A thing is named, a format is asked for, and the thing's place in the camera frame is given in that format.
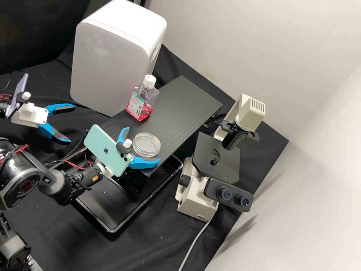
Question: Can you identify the black platform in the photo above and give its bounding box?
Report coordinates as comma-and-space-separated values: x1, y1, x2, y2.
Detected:
96, 75, 224, 202

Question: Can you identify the petri dish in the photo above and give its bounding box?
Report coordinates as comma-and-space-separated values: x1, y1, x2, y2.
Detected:
132, 133, 162, 158

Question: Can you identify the black cable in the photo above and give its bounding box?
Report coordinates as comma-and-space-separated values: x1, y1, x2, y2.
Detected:
0, 71, 26, 91
59, 128, 90, 161

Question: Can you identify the cream microscope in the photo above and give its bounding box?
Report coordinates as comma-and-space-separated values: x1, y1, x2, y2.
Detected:
174, 93, 267, 222

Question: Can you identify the white box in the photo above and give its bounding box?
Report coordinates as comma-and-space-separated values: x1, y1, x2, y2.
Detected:
70, 0, 168, 118

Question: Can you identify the grey cable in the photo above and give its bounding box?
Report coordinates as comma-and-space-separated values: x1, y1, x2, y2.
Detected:
180, 216, 212, 271

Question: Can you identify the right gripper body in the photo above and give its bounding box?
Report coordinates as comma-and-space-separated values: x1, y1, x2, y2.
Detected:
95, 158, 114, 178

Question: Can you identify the right wrist camera phone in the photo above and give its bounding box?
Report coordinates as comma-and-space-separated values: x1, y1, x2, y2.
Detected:
84, 124, 133, 178

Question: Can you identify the red liquid bottle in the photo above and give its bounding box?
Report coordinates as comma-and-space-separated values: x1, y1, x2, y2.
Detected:
126, 75, 159, 122

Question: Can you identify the black tray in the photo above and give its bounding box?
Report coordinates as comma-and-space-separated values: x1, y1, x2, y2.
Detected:
72, 146, 184, 234

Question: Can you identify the wrist camera phone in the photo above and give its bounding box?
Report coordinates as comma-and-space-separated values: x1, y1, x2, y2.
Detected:
8, 73, 36, 117
84, 124, 133, 178

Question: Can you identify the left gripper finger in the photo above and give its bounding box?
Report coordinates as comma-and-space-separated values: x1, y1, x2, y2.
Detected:
45, 103, 77, 117
38, 122, 72, 145

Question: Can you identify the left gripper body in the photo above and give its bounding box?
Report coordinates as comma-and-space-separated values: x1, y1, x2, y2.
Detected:
11, 108, 49, 128

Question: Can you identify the left wrist camera phone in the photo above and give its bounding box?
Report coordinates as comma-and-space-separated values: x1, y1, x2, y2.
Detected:
8, 73, 36, 117

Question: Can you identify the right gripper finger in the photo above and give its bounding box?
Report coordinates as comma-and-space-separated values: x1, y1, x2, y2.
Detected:
116, 127, 131, 145
128, 155, 162, 171

